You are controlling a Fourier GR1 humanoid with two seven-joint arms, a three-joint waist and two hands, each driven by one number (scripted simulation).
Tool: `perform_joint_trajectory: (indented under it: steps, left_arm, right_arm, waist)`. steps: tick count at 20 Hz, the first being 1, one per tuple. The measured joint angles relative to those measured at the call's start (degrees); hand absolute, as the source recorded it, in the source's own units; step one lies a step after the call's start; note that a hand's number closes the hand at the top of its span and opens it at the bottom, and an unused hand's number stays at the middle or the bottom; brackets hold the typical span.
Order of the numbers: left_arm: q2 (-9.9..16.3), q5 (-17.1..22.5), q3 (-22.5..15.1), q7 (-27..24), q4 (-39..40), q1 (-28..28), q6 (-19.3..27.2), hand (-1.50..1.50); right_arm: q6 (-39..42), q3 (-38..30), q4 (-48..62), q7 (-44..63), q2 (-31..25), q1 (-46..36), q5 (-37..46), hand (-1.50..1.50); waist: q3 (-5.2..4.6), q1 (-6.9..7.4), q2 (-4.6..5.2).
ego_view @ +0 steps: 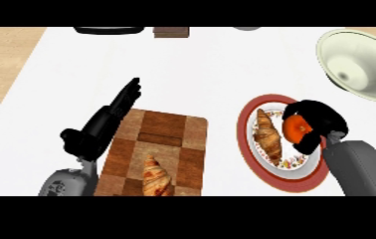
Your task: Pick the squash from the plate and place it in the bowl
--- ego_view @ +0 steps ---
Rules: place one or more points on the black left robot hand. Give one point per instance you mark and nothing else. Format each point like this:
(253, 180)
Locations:
(97, 130)

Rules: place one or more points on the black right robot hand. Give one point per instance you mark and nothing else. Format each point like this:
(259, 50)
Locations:
(322, 115)

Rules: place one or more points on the orange squash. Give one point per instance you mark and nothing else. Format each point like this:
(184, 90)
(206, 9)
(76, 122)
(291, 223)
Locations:
(296, 128)

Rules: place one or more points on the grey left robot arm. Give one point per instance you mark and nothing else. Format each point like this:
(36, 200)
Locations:
(67, 182)

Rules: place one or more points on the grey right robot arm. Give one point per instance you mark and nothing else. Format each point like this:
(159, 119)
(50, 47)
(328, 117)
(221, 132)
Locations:
(349, 165)

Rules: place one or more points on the pale green bowl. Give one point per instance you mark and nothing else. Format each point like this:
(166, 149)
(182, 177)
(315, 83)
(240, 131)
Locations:
(349, 63)

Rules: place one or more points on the red rimmed patterned plate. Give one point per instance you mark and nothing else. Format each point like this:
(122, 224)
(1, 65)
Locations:
(289, 170)

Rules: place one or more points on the checkered wooden cutting board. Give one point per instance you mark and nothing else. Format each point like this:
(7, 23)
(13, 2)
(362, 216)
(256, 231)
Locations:
(156, 140)

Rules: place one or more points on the croissant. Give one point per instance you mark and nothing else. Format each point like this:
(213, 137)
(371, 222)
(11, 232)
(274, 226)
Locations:
(268, 136)
(156, 178)

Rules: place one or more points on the grey round object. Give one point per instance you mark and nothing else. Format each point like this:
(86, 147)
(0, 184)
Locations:
(246, 28)

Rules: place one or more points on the brown wooden block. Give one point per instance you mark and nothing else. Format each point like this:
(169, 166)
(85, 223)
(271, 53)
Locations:
(171, 32)

